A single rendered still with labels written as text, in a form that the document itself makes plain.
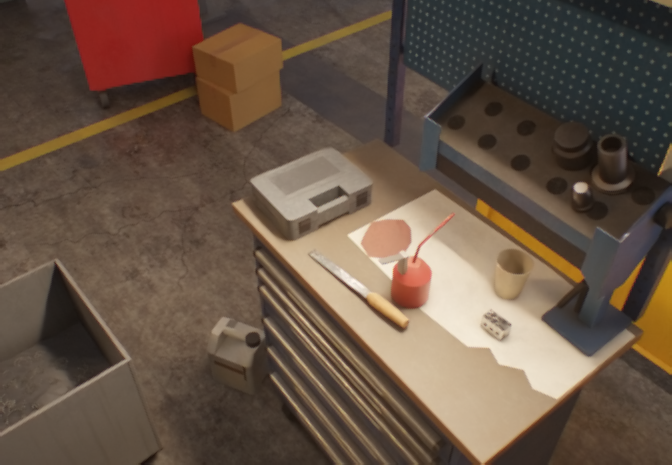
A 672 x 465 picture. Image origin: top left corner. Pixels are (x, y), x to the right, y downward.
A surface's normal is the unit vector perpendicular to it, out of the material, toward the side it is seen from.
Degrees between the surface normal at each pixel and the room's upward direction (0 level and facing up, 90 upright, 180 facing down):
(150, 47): 90
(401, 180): 0
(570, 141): 27
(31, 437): 90
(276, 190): 0
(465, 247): 0
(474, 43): 90
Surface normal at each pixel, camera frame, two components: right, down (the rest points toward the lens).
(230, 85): -0.62, 0.52
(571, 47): -0.80, 0.39
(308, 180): 0.00, -0.75
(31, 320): 0.65, 0.51
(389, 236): -0.03, -0.54
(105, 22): 0.37, 0.62
